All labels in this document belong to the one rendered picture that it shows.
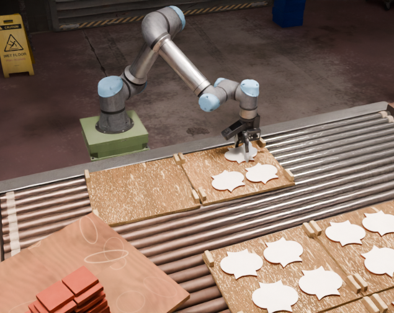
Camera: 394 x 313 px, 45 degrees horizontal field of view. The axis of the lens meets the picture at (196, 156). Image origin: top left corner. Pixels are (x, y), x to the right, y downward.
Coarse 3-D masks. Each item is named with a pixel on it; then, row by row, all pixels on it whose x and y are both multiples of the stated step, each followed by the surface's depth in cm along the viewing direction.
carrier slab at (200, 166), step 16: (240, 144) 222; (256, 144) 222; (192, 160) 211; (208, 160) 211; (224, 160) 211; (256, 160) 211; (272, 160) 211; (192, 176) 201; (208, 176) 201; (208, 192) 193; (224, 192) 193; (240, 192) 193; (256, 192) 193
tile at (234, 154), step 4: (228, 148) 217; (232, 148) 217; (236, 148) 217; (240, 148) 217; (228, 152) 214; (232, 152) 214; (236, 152) 214; (240, 152) 214; (228, 156) 212; (232, 156) 212; (236, 156) 212; (240, 156) 212; (252, 156) 212; (228, 160) 210; (232, 160) 209; (236, 160) 209; (240, 160) 209; (244, 160) 209; (252, 160) 210
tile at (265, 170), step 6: (246, 168) 204; (252, 168) 204; (258, 168) 204; (264, 168) 204; (270, 168) 204; (276, 168) 204; (246, 174) 201; (252, 174) 201; (258, 174) 201; (264, 174) 201; (270, 174) 201; (276, 174) 203; (252, 180) 197; (258, 180) 197; (264, 180) 197; (270, 180) 199
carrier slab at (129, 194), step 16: (160, 160) 211; (96, 176) 201; (112, 176) 201; (128, 176) 201; (144, 176) 201; (160, 176) 201; (176, 176) 201; (96, 192) 193; (112, 192) 193; (128, 192) 193; (144, 192) 193; (160, 192) 193; (176, 192) 193; (96, 208) 185; (112, 208) 185; (128, 208) 185; (144, 208) 185; (160, 208) 185; (176, 208) 185; (192, 208) 186; (112, 224) 178
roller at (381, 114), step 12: (348, 120) 243; (360, 120) 244; (288, 132) 234; (300, 132) 234; (312, 132) 236; (72, 180) 202; (84, 180) 203; (12, 192) 195; (24, 192) 196; (36, 192) 197
